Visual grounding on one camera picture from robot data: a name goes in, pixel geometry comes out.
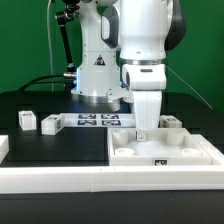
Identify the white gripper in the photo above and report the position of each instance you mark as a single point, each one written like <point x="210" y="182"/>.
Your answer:
<point x="147" y="106"/>

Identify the white square table top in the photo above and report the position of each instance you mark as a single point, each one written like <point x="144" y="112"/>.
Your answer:
<point x="163" y="147"/>

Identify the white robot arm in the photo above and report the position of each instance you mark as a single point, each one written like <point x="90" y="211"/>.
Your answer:
<point x="124" y="45"/>

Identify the white U-shaped fence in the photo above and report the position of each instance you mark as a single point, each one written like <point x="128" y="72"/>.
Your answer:
<point x="115" y="178"/>

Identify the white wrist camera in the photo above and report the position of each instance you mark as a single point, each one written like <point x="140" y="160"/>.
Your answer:
<point x="144" y="77"/>

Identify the white marker base plate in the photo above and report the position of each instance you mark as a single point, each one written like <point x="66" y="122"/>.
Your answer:
<point x="98" y="120"/>

